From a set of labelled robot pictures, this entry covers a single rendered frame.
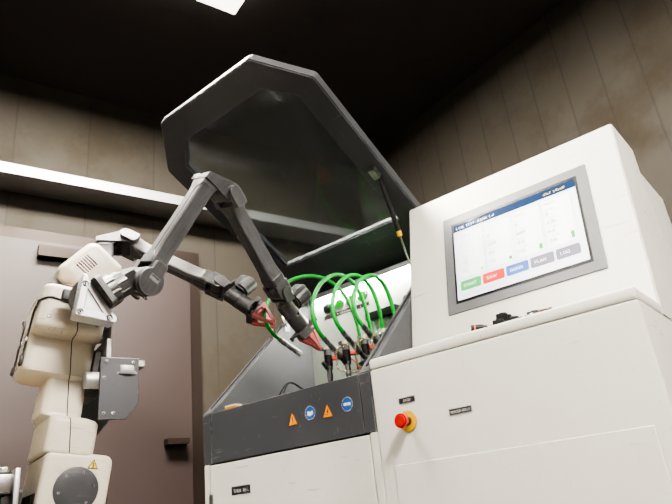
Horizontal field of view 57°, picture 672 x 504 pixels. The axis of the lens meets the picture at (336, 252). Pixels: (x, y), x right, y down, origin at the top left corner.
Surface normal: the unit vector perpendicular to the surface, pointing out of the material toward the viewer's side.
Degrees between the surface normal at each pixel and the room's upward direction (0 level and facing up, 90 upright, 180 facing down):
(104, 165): 90
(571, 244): 76
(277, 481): 90
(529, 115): 90
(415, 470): 90
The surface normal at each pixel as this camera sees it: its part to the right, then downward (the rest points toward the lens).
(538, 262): -0.65, -0.44
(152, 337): 0.56, -0.37
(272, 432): -0.64, -0.23
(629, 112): -0.82, -0.14
